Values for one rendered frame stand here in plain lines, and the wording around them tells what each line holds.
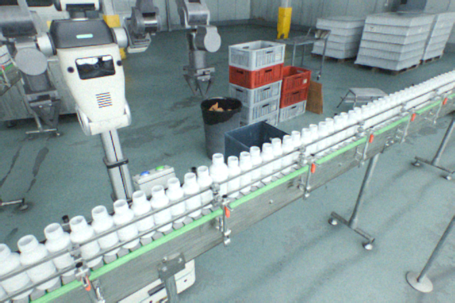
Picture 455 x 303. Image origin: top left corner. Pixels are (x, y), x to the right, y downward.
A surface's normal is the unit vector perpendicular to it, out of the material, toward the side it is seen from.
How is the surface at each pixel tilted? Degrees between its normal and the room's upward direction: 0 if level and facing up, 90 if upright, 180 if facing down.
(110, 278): 90
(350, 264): 0
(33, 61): 90
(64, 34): 90
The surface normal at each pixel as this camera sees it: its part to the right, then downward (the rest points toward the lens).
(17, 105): 0.31, 0.49
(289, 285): 0.00, -0.86
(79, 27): 0.58, 0.42
